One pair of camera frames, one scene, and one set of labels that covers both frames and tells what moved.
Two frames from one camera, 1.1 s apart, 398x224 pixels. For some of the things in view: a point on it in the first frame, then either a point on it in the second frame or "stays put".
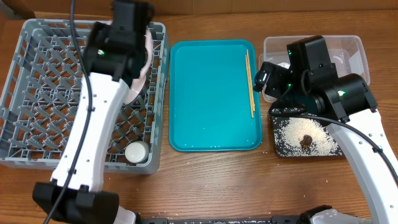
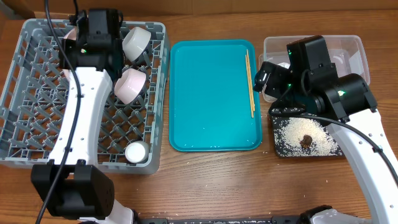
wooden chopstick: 250,79 stays put
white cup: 137,152 stays put
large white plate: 136,89 → 72,35
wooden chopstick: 249,83 stays put
